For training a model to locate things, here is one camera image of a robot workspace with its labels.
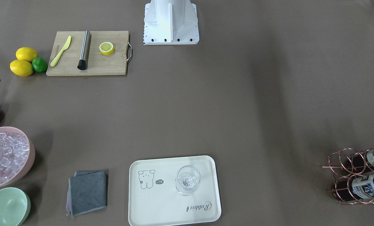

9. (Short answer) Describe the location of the yellow lemon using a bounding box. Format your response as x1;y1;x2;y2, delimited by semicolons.
10;60;34;76
15;47;38;62

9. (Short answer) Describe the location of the bamboo cutting board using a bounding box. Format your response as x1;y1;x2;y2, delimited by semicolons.
46;30;130;76

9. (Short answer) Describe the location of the yellow lemon upper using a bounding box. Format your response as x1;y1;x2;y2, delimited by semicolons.
15;47;38;62

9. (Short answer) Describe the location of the half lemon slice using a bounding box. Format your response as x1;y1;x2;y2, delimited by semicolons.
99;41;115;56

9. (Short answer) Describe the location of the clear wine glass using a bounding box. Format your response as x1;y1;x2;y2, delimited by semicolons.
175;165;201;196

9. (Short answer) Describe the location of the copper wire bottle basket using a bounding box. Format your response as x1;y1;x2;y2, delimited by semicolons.
323;148;374;205

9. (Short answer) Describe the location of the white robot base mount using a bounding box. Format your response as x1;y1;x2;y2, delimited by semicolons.
143;0;200;45

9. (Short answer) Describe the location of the yellow plastic knife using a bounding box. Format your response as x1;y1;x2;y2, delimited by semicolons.
50;36;72;67

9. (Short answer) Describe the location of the tea bottle lower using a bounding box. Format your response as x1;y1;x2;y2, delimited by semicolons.
332;174;374;202

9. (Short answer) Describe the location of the steel muddler black tip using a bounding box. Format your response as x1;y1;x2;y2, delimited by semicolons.
77;30;92;70

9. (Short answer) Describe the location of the tea bottle upper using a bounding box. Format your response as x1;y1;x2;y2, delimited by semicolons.
345;149;374;174

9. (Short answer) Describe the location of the pink bowl with ice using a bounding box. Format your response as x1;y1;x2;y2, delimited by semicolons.
0;127;35;187

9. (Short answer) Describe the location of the cream rabbit tray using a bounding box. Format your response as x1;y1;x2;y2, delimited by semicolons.
128;155;222;226

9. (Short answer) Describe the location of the yellow lemon lower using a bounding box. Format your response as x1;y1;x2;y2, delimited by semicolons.
10;60;34;76

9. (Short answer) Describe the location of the green lime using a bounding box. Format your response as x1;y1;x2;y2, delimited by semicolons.
31;57;48;73

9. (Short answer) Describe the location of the mint green bowl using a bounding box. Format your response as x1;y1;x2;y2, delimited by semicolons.
0;187;31;226

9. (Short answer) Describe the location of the grey folded cloth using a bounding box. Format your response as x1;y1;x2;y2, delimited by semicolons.
66;170;108;218

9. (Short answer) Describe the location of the tea bottle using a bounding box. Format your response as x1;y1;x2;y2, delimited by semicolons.
332;174;374;202
345;149;374;174

